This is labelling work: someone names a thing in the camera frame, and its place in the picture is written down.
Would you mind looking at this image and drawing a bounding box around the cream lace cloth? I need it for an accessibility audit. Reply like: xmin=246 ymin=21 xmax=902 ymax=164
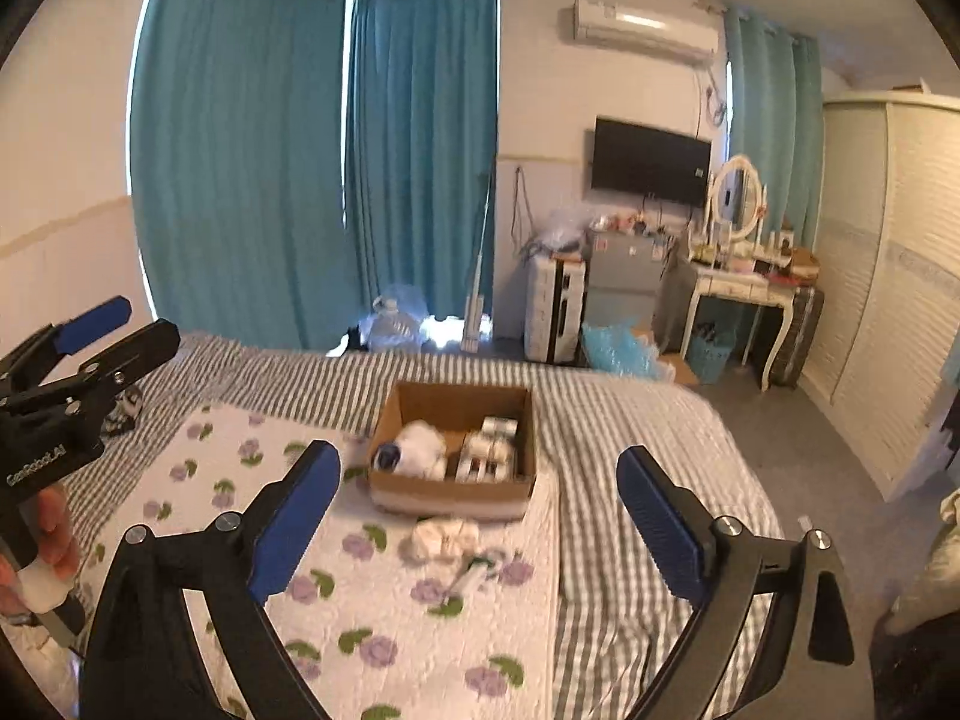
xmin=409 ymin=517 xmax=480 ymax=562

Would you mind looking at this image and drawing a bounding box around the white green sock bundle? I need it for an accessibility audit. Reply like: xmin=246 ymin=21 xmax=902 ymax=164
xmin=443 ymin=548 xmax=509 ymax=605

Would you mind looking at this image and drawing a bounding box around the floral patterned pouch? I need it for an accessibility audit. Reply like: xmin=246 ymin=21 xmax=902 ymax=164
xmin=454 ymin=416 xmax=519 ymax=483

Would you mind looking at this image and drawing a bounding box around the person's hand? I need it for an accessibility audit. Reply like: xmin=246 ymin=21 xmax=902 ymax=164
xmin=0 ymin=483 xmax=80 ymax=617

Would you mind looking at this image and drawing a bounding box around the black white scrunchie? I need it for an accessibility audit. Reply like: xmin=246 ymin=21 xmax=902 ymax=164
xmin=101 ymin=385 xmax=143 ymax=439

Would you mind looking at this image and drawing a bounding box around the grey checked bed sheet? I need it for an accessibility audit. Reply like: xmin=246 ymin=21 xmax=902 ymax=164
xmin=70 ymin=333 xmax=779 ymax=718

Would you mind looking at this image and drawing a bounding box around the floral quilted white blanket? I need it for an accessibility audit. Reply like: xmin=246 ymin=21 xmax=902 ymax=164
xmin=13 ymin=403 xmax=565 ymax=720

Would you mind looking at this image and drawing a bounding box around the teal curtain left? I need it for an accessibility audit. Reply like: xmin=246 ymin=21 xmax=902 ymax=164
xmin=128 ymin=0 xmax=361 ymax=351

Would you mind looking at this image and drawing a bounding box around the teal curtain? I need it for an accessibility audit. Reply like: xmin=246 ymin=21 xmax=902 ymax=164
xmin=345 ymin=0 xmax=500 ymax=319
xmin=724 ymin=7 xmax=823 ymax=247
xmin=128 ymin=0 xmax=361 ymax=351

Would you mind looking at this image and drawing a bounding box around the clear water jug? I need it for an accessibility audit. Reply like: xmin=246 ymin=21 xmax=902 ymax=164
xmin=366 ymin=296 xmax=423 ymax=353

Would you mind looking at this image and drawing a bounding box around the cream sliding wardrobe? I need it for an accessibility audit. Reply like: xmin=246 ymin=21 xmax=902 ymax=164
xmin=800 ymin=91 xmax=958 ymax=499

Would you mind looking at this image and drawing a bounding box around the teal basket under table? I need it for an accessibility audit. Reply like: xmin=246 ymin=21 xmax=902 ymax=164
xmin=685 ymin=332 xmax=736 ymax=385

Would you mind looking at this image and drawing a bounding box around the brown cardboard box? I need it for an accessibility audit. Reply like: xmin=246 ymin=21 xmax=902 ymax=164
xmin=368 ymin=380 xmax=537 ymax=522

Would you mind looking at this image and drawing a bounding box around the blue plastic bag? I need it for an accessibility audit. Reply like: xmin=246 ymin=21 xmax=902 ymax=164
xmin=581 ymin=323 xmax=675 ymax=383

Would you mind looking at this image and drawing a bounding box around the white dressing table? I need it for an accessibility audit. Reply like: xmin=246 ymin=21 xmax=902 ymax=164
xmin=654 ymin=254 xmax=825 ymax=390

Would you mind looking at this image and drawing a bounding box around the teal curtain middle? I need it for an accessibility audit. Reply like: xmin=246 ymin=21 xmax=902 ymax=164
xmin=345 ymin=0 xmax=500 ymax=319

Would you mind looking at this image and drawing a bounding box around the grey mini fridge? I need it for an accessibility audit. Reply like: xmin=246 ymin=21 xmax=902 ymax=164
xmin=584 ymin=231 xmax=667 ymax=328

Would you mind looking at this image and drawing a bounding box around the white suitcase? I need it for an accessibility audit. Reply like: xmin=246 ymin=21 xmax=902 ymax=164
xmin=524 ymin=254 xmax=586 ymax=364

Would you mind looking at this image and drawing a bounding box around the white oval vanity mirror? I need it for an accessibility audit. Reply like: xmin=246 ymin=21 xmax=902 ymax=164
xmin=706 ymin=154 xmax=766 ymax=242

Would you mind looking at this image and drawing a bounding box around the teal curtain right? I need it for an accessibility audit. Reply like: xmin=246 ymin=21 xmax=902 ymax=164
xmin=724 ymin=7 xmax=823 ymax=247

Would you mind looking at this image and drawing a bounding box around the white air conditioner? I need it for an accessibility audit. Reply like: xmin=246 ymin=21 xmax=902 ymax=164
xmin=573 ymin=0 xmax=719 ymax=67

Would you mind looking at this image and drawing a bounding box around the black wall television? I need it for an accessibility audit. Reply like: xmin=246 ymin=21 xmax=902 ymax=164
xmin=590 ymin=117 xmax=711 ymax=206

